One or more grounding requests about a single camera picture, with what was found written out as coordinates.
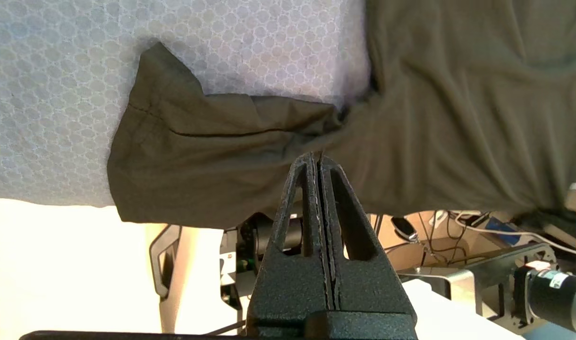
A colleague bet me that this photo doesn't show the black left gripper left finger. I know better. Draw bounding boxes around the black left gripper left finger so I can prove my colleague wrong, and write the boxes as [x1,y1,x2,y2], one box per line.
[246,152,336,340]

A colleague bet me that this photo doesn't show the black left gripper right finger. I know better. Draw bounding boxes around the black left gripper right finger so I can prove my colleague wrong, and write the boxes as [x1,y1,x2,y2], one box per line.
[318,152,418,340]

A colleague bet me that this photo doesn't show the black moon print t-shirt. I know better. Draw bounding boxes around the black moon print t-shirt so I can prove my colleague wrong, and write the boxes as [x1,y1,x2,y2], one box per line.
[107,0,576,230]

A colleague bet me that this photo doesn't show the small black oval device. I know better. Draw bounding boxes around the small black oval device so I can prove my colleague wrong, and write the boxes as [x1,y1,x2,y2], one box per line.
[391,216,419,243]

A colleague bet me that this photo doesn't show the blue power adapter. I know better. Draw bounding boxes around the blue power adapter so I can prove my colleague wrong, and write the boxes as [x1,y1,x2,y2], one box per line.
[485,216,524,235]

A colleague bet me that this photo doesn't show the thin black wires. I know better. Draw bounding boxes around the thin black wires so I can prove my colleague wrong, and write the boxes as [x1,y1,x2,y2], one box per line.
[380,211,469,266]

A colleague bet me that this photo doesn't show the white cable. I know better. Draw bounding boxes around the white cable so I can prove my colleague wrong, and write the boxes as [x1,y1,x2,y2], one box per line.
[430,211,576,255]

